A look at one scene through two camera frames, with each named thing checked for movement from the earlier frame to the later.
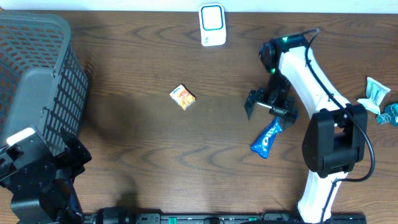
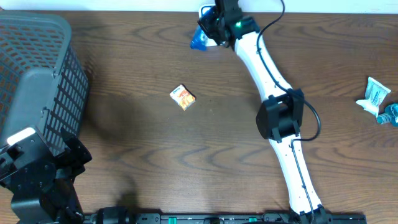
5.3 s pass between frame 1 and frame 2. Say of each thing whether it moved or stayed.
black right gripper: moved
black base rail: stayed
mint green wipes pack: stayed
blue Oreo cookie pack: moved
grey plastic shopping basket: stayed
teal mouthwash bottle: stayed
